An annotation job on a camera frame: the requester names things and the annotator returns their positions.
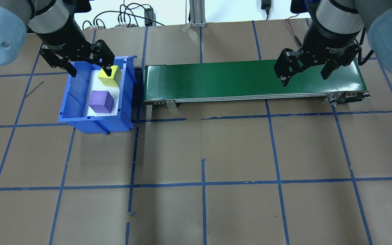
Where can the white desk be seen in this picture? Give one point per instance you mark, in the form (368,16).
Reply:
(233,10)

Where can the yellow foam block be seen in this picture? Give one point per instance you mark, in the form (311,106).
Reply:
(109,81)

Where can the white foam pad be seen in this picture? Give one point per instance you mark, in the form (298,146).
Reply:
(93,80)

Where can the black power adapter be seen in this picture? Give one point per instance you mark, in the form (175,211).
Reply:
(265,3)
(149,16)

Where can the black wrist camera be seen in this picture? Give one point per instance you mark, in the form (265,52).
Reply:
(80,5)
(303,5)

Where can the green conveyor belt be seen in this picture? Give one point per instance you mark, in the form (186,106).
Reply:
(250,78)

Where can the purple foam block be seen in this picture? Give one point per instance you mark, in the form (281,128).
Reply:
(100,102)

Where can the aluminium camera post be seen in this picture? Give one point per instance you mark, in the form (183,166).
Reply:
(197,13)

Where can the blue plastic storage bin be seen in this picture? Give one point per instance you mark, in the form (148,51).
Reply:
(75,92)

